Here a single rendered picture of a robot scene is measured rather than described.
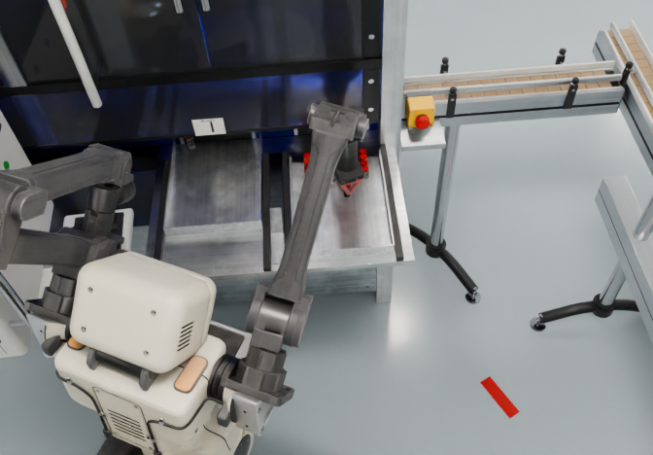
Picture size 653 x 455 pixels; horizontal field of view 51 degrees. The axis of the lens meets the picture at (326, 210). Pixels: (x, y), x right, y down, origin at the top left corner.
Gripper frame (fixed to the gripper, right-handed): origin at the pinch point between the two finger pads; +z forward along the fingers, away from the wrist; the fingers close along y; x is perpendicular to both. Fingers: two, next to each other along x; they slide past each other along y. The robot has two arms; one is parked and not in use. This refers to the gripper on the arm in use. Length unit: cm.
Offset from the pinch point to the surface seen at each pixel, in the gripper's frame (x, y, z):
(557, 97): -70, 10, -1
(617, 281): -89, -24, 60
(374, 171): -10.3, 5.6, 4.0
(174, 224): 47.2, 7.0, 4.4
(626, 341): -97, -34, 91
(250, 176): 23.5, 16.5, 4.4
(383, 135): -15.9, 13.4, -1.0
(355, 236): 2.7, -14.0, 3.9
